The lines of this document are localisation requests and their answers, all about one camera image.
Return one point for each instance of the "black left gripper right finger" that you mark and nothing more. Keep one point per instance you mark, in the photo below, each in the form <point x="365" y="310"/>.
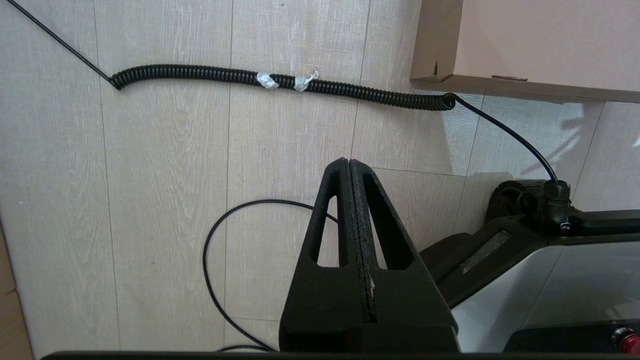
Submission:
<point x="415" y="305"/>

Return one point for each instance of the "red emergency stop button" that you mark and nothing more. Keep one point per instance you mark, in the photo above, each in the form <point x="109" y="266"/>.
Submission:
<point x="629" y="341"/>

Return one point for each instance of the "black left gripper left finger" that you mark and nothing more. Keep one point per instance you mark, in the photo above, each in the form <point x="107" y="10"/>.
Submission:
<point x="305" y="300"/>

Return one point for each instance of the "flat brown cardboard piece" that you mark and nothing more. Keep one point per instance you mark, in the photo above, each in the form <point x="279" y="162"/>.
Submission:
<point x="12" y="320"/>

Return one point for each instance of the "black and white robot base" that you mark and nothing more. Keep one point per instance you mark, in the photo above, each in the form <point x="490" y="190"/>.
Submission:
<point x="550" y="285"/>

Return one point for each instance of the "white tape piece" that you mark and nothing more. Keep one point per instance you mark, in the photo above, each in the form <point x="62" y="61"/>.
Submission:
<point x="267" y="80"/>
<point x="303" y="82"/>

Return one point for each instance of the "brown cardboard shoe box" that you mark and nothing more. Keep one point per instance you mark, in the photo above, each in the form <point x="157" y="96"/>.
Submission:
<point x="540" y="40"/>

